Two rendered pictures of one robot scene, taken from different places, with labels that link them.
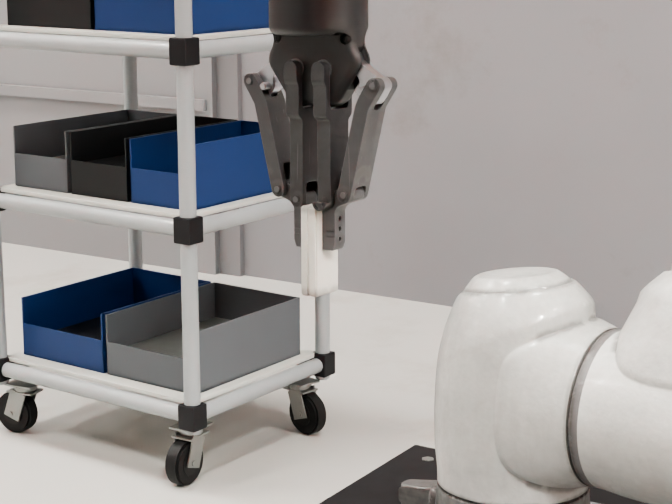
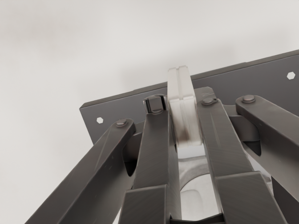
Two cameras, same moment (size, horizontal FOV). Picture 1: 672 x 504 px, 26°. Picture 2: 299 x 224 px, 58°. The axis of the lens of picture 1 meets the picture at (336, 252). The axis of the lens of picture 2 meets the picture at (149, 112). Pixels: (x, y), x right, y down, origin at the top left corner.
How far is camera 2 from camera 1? 1.06 m
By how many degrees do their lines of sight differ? 68
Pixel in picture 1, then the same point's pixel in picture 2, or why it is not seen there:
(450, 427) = not seen: hidden behind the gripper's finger
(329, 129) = (135, 181)
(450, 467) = not seen: hidden behind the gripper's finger
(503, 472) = (195, 188)
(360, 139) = (64, 182)
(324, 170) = (154, 134)
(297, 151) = (217, 138)
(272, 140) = (292, 136)
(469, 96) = not seen: outside the picture
